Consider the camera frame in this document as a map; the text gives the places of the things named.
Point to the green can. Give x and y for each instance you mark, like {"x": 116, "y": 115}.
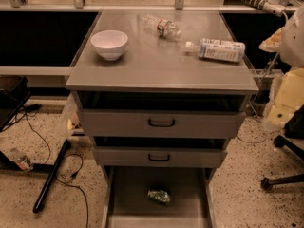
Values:
{"x": 159, "y": 196}

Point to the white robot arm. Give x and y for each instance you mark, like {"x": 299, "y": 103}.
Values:
{"x": 287, "y": 91}

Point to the grey drawer cabinet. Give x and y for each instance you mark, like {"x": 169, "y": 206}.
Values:
{"x": 156, "y": 75}

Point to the grey middle drawer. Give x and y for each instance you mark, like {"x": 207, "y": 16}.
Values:
{"x": 159, "y": 157}

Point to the grey drawer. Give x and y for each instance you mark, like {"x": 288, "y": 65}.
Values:
{"x": 159, "y": 157}
{"x": 127, "y": 204}
{"x": 160, "y": 124}

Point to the grey top drawer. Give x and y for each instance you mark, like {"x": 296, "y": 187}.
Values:
{"x": 160, "y": 124}

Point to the grey bottom drawer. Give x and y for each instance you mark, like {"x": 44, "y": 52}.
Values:
{"x": 127, "y": 204}

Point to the white ceramic bowl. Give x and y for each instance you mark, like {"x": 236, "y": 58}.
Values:
{"x": 109, "y": 44}

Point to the clear plastic water bottle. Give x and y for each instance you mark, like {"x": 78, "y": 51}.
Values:
{"x": 162, "y": 27}

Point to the clear plastic bag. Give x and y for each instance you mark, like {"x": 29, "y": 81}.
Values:
{"x": 69, "y": 122}

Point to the white labelled plastic bottle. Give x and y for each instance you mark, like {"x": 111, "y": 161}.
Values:
{"x": 215, "y": 49}

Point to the black table leg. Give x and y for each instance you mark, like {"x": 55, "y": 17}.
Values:
{"x": 39, "y": 204}

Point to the black box on left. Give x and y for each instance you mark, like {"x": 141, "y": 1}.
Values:
{"x": 13, "y": 95}

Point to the black office chair base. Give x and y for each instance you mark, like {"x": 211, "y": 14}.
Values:
{"x": 288, "y": 169}

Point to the plastic bottle on floor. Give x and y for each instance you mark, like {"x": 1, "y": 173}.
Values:
{"x": 21, "y": 159}

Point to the white power strip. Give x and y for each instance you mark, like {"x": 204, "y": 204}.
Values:
{"x": 270, "y": 6}

